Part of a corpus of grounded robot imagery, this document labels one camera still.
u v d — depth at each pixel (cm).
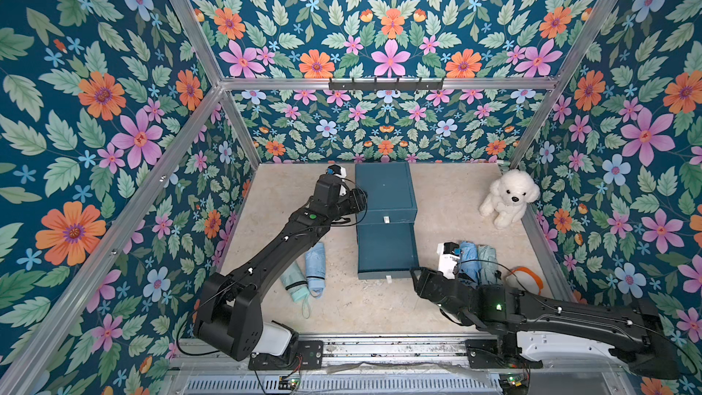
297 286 84
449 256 64
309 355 73
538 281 84
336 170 74
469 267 86
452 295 50
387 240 84
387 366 73
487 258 87
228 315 42
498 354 66
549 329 48
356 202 73
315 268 88
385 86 93
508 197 90
